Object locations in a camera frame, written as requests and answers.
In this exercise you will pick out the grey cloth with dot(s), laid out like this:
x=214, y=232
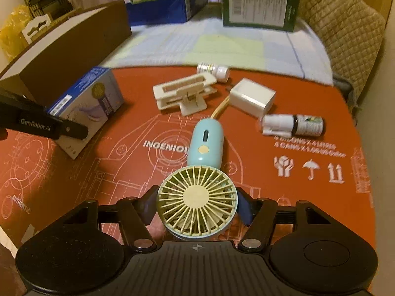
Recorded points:
x=347, y=86

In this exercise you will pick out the white cutout board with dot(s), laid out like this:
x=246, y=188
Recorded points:
x=37, y=30

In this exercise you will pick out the large blue box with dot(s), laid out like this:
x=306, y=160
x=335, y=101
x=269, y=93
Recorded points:
x=160, y=10

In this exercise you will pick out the white clip stand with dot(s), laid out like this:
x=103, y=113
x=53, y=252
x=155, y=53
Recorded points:
x=182, y=98

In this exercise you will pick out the brown storage box white inside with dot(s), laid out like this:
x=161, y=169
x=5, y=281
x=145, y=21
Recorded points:
x=61, y=61

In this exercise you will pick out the brown spray bottle white cap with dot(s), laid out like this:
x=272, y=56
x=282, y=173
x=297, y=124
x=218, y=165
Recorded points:
x=308, y=125

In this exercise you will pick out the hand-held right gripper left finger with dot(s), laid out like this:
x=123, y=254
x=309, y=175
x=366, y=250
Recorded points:
x=149, y=205

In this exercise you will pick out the blue white carton box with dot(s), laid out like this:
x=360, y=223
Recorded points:
x=92, y=98

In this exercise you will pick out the pale handheld fan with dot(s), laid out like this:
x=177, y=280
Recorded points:
x=197, y=200

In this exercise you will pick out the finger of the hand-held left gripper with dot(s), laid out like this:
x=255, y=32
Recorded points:
x=74, y=129

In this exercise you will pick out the white charger adapter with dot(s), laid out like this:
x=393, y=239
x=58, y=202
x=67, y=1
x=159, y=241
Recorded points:
x=253, y=97

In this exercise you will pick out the dark green carton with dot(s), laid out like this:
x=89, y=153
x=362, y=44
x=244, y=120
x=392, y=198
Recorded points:
x=259, y=6

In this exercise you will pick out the red printed cardboard sheet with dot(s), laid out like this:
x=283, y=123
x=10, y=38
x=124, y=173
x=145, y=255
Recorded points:
x=277, y=191

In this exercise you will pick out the small white bottle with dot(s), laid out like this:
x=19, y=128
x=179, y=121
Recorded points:
x=213, y=69

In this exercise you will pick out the yellow plastic bag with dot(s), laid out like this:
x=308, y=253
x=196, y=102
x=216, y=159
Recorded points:
x=12, y=34

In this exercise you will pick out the beige quilted chair cover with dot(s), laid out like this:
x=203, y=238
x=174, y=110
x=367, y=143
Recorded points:
x=345, y=21

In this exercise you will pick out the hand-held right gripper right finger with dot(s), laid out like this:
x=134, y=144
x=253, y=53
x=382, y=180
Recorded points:
x=243, y=209

